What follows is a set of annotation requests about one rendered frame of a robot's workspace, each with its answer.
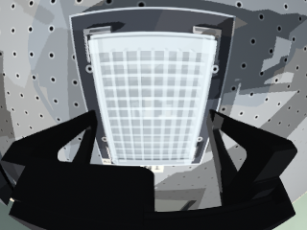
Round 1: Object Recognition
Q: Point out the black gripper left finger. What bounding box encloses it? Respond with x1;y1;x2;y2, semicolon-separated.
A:
7;110;98;164

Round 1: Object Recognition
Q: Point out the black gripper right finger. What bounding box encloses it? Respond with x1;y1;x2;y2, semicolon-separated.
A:
206;109;297;206

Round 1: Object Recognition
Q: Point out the small white label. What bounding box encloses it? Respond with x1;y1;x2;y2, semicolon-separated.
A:
140;166;164;173

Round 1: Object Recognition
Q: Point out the grey perforated base plate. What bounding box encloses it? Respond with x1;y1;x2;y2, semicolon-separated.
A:
0;0;307;211

